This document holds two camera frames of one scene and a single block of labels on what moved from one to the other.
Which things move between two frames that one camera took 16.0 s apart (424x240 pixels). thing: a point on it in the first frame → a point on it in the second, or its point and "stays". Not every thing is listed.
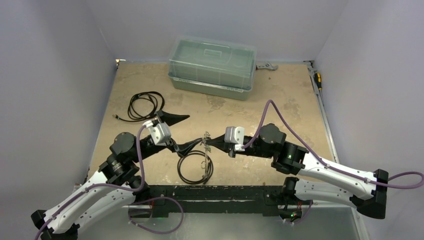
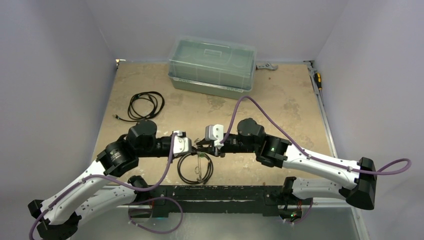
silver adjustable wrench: x=267 y=66 stays
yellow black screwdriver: x=317 y=78 stays
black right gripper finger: x=219 y=142 → x=210 y=150
